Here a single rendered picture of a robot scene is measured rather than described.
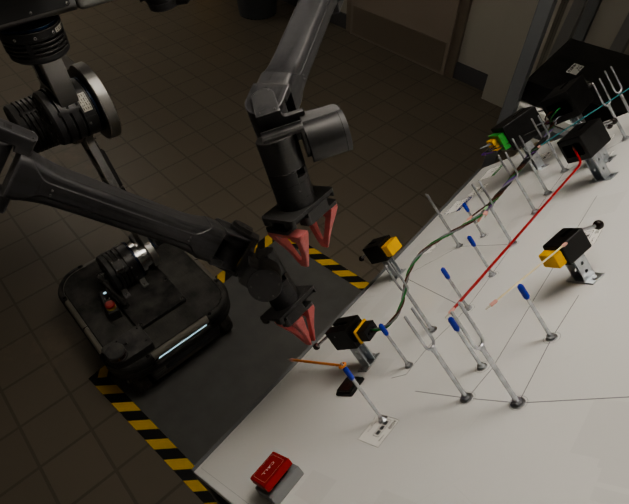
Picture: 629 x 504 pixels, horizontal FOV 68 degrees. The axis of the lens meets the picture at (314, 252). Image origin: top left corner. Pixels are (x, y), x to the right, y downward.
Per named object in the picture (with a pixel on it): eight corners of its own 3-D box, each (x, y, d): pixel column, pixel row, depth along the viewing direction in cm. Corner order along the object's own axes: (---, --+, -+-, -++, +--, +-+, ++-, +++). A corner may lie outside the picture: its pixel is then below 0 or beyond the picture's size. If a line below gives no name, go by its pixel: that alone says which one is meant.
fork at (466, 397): (469, 405, 57) (408, 316, 55) (457, 403, 59) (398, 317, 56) (476, 393, 58) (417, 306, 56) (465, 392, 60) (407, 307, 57)
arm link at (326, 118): (264, 136, 74) (248, 92, 66) (334, 113, 73) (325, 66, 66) (280, 191, 67) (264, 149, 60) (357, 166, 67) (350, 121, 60)
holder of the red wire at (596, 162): (644, 147, 89) (620, 99, 87) (606, 186, 85) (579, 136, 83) (619, 153, 94) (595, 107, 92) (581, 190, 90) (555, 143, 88)
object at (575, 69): (516, 100, 137) (524, 79, 132) (561, 56, 155) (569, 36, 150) (633, 143, 123) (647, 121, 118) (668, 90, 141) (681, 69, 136)
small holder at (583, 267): (631, 249, 64) (608, 207, 63) (588, 289, 63) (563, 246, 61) (602, 248, 69) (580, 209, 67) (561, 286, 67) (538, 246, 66)
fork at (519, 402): (521, 411, 51) (456, 312, 49) (507, 408, 53) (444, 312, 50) (529, 398, 52) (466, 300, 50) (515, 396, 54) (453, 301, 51)
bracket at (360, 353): (371, 354, 84) (356, 333, 84) (380, 353, 83) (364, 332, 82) (357, 372, 82) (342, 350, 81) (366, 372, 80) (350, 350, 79)
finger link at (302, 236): (340, 251, 73) (324, 199, 68) (313, 278, 69) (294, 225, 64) (307, 245, 77) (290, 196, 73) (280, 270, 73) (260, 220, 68)
